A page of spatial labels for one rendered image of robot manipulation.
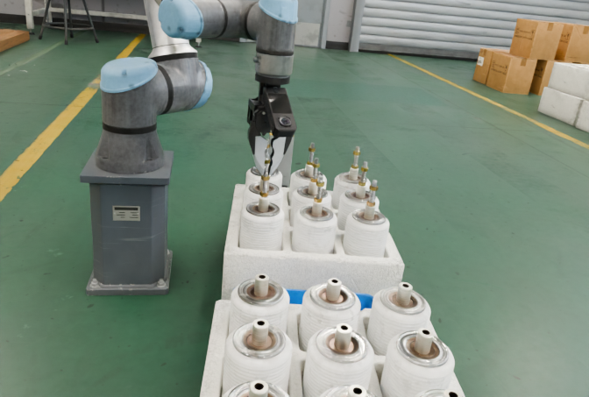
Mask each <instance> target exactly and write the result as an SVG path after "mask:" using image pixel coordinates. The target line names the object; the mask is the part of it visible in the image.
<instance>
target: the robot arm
mask: <svg viewBox="0 0 589 397"><path fill-rule="evenodd" d="M144 4H145V13H146V17H147V22H148V26H149V32H150V36H151V41H152V45H153V51H152V52H151V54H150V55H149V57H148V58H142V57H135V58H131V57H130V58H122V59H117V60H112V61H109V62H107V63H106V64H105V65H104V66H103V68H102V70H101V81H100V89H101V95H102V118H103V132H102V135H101V137H100V140H99V144H98V147H97V149H96V166H97V167H99V168H100V169H102V170H104V171H106V172H110V173H114V174H144V173H149V172H152V171H155V170H157V169H159V168H161V167H163V165H164V158H165V155H164V152H163V149H162V146H161V143H160V139H159V136H158V133H157V116H158V115H164V114H169V113H175V112H180V111H190V110H192V109H196V108H200V107H202V106H203V105H204V104H205V103H206V102H207V101H208V98H209V97H210V94H211V91H212V75H211V72H210V70H209V68H208V67H207V65H206V64H205V63H204V62H202V61H200V60H198V54H197V51H196V50H195V49H194V48H193V47H191V46H190V44H189V42H188V40H189V39H206V38H243V39H250V40H255V41H257V45H256V57H253V58H252V60H253V61H256V62H255V71H256V73H255V81H257V82H259V96H257V98H249V101H248V113H247V123H248V124H249V125H250V127H249V128H248V132H247V137H248V141H249V144H250V147H251V149H252V156H253V158H254V162H255V165H256V167H257V168H258V170H259V172H260V173H261V175H264V173H265V171H266V167H265V160H266V156H265V149H266V148H267V140H266V139H265V138H264V137H262V136H261V134H262V135H263V136H265V135H266V134H267V133H272V134H273V136H274V138H272V139H271V147H272V153H271V155H270V158H271V161H270V164H269V166H268V175H271V174H272V173H273V172H274V170H275V169H276V168H277V166H278V165H279V164H280V162H281V160H282V158H283V156H284V155H285V153H286V151H287V149H288V147H289V145H290V143H291V140H292V137H293V136H294V134H295V131H296V129H297V126H296V122H295V118H294V114H293V111H292V108H291V105H290V102H289V99H288V95H287V91H286V89H285V88H281V87H280V85H285V84H289V83H290V75H291V74H292V70H293V61H294V48H295V31H296V23H297V22H298V17H297V9H298V1H297V0H259V1H258V2H254V1H248V0H144ZM249 113H250V116H249ZM260 133H261V134H260Z"/></svg>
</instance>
